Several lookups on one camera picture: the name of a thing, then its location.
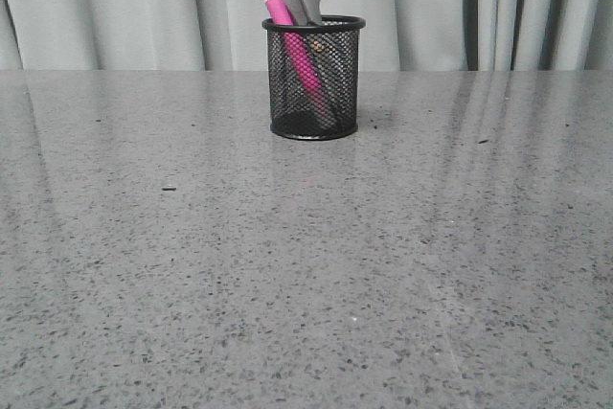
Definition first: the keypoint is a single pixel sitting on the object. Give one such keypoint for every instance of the grey curtain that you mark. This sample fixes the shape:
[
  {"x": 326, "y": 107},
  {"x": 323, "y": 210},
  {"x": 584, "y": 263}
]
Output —
[{"x": 424, "y": 35}]

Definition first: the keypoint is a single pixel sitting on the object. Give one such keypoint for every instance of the black mesh pen cup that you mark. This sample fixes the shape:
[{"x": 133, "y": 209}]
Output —
[{"x": 334, "y": 47}]

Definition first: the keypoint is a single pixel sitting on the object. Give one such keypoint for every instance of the pink marker pen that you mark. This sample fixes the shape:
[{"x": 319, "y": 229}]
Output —
[{"x": 297, "y": 51}]

